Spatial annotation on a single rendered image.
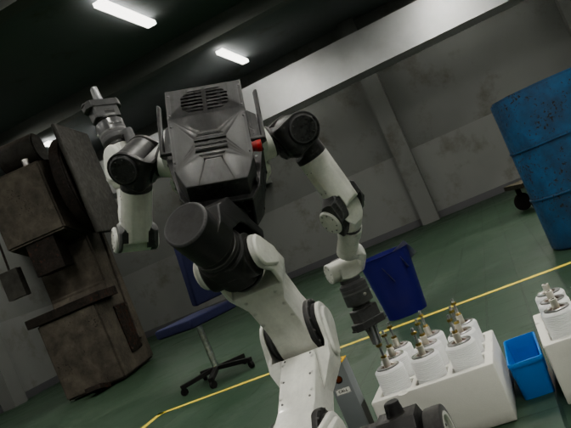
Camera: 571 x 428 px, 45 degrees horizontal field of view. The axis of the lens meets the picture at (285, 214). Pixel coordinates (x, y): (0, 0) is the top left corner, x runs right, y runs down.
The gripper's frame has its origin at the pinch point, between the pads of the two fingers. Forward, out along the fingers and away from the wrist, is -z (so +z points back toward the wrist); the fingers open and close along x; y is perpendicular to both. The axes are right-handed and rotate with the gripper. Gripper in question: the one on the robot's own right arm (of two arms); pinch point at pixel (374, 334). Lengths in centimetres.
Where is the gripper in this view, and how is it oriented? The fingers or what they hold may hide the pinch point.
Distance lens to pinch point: 221.8
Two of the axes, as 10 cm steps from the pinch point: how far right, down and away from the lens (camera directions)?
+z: -3.9, -9.2, 0.3
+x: -8.0, 3.2, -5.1
